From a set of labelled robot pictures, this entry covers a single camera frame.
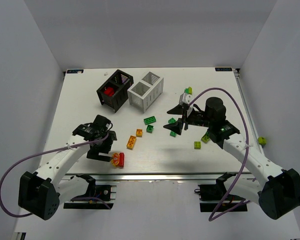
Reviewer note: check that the green long lego brick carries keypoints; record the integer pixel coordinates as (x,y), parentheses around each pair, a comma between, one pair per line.
(149,120)

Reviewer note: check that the red curved lego brick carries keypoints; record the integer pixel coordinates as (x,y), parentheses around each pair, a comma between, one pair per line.
(109,91)

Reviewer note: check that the green square lego lower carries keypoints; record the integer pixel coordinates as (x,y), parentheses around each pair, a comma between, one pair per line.
(173,134)

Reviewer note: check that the green upturned square lego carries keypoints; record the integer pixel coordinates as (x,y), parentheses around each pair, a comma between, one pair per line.
(149,128)

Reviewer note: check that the lime and green lego stack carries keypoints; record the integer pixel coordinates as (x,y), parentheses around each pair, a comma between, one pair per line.
(205,138)

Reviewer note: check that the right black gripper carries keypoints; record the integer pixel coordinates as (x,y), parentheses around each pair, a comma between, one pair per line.
(185,118)

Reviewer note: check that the aluminium table front rail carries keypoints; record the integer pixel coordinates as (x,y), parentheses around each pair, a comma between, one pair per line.
(156,177)

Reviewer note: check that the yellow butterfly lego brick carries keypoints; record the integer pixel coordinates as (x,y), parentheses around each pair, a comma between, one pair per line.
(115,159)

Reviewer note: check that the black slotted container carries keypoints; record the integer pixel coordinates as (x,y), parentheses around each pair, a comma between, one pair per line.
(121,82)

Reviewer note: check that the green square lego upper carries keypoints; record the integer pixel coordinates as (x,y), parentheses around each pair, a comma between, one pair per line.
(171,120)

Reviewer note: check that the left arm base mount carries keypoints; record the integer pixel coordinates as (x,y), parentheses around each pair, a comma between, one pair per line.
(97,196)

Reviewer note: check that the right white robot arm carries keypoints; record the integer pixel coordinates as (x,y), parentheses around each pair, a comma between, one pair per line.
(275,189)

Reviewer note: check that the orange small lego brick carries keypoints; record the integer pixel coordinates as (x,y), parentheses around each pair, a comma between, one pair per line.
(139,133)

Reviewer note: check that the left blue corner label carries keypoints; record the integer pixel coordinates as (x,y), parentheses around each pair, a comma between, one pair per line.
(74,71)

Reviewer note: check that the white slotted container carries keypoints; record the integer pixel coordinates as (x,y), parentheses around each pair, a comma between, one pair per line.
(145,92)

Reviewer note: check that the lime square lego brick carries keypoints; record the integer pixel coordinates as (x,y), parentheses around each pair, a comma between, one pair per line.
(197,145)

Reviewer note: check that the right blue corner label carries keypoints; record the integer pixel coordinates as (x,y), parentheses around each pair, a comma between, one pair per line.
(223,69)

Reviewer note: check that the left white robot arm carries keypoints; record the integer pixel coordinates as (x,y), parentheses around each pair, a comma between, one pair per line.
(42,191)

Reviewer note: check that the green lime lego far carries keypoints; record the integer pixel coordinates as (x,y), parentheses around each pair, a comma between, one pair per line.
(188,90)

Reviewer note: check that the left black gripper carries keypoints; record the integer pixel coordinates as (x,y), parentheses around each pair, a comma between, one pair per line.
(100,155)

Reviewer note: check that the orange long lego brick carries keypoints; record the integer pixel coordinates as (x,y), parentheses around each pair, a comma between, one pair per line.
(131,142)

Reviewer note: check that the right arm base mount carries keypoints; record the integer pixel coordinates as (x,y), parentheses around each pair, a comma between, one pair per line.
(211,194)

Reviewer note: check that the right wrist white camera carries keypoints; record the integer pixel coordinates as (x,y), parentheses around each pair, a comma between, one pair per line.
(185,98)

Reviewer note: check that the blue corner label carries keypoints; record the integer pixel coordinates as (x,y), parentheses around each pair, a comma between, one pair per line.
(74,71)
(223,69)

